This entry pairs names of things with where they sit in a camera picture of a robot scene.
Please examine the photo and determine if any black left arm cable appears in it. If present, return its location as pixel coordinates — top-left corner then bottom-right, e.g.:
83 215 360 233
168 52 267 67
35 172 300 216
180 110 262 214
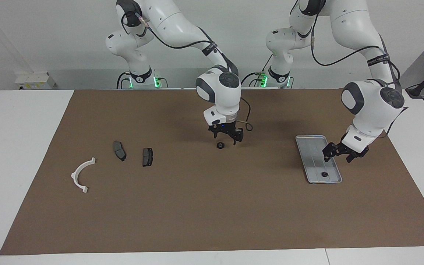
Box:
310 0 409 138

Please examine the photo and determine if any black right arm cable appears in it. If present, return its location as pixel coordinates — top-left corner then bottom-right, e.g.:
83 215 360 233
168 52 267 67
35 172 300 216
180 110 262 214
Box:
122 11 253 132

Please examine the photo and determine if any black left base cable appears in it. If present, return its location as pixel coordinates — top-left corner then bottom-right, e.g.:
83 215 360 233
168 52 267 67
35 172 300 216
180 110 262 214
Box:
239 55 274 88

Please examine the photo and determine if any black right base cable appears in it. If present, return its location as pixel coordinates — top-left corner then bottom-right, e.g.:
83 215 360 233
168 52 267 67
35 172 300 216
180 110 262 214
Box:
116 72 131 89

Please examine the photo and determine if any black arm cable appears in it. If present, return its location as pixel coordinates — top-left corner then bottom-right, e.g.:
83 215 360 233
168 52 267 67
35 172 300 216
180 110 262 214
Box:
310 0 409 138
122 11 253 132

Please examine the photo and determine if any black base cable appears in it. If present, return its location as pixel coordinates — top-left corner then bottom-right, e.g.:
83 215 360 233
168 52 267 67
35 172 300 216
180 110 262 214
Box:
239 55 274 88
116 72 131 89

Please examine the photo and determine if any brown table mat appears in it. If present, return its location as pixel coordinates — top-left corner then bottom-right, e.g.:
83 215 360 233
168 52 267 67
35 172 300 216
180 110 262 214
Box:
0 88 424 255

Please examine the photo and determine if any grey brake pad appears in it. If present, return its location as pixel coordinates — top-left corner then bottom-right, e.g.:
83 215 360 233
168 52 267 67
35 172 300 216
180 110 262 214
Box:
113 141 127 162
142 148 154 167

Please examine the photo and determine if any silver metal tray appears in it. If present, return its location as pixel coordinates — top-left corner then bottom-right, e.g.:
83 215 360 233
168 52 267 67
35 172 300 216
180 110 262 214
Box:
295 135 343 184

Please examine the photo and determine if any white curved plastic bracket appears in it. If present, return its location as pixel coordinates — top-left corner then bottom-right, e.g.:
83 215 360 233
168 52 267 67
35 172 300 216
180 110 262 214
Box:
71 158 96 194

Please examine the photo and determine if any white wall socket box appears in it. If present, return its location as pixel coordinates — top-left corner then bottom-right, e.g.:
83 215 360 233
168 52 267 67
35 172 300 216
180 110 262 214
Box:
15 72 56 90

